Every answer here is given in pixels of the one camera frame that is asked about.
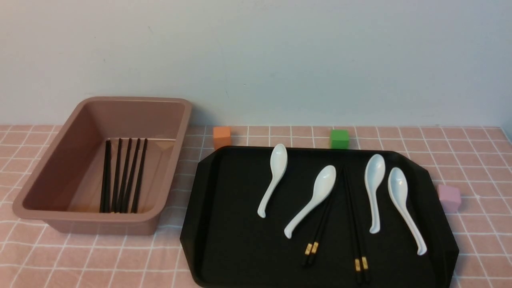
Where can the white ceramic spoon far left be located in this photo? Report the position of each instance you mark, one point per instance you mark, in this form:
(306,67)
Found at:
(278,165)

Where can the white ceramic spoon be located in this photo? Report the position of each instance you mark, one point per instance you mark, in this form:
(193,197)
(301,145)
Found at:
(398,191)
(278,165)
(373,177)
(322,188)

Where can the orange cube block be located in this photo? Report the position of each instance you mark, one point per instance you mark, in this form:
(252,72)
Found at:
(221,136)

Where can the black plastic tray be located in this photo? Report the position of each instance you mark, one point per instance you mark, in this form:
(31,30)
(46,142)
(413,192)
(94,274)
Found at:
(228,245)

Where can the white ceramic spoon centre left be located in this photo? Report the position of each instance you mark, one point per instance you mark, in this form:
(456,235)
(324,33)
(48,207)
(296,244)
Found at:
(322,188)

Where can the green cube block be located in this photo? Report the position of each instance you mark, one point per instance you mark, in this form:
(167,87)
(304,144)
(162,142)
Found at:
(339,139)

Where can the plain black chopstick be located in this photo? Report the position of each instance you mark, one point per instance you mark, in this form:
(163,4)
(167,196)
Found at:
(136,198)
(116,178)
(124,177)
(129,185)
(105,190)

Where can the black chopstick gold band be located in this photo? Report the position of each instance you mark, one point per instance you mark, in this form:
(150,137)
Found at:
(365,270)
(316,240)
(320,242)
(353,230)

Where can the white ceramic spoon centre right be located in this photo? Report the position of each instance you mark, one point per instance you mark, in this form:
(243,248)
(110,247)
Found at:
(373,177)

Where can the white ceramic spoon far right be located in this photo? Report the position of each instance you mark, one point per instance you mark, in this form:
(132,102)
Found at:
(398,191)

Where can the pink plastic bin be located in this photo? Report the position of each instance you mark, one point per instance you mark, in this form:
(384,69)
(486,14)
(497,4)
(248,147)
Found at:
(64,190)

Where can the pink cube block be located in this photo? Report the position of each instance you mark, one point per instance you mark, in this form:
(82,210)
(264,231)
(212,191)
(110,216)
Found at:
(450,198)

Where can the pink checkered tablecloth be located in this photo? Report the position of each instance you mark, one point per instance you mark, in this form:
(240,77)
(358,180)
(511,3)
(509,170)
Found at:
(475,159)

